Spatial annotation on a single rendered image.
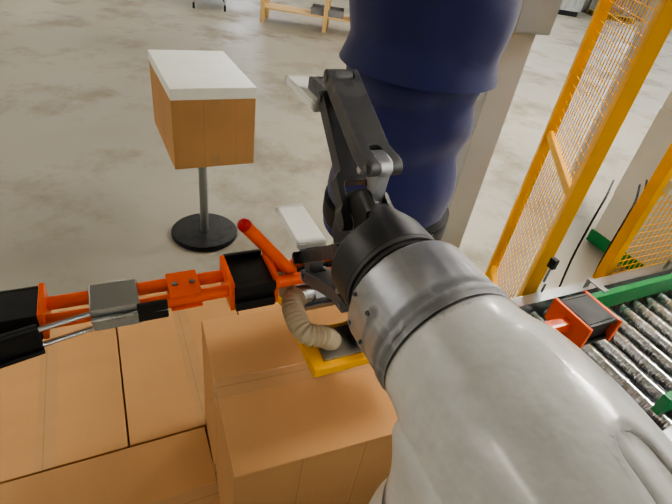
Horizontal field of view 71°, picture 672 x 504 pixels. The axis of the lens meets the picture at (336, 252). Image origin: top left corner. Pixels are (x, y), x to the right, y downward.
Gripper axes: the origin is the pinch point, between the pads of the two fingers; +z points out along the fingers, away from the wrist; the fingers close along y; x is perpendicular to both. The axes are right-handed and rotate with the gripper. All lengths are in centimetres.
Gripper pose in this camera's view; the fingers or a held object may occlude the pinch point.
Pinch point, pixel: (298, 153)
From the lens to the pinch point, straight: 47.0
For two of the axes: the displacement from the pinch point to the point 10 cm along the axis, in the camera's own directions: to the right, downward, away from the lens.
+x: 9.1, -1.4, 4.0
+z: -4.0, -5.9, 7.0
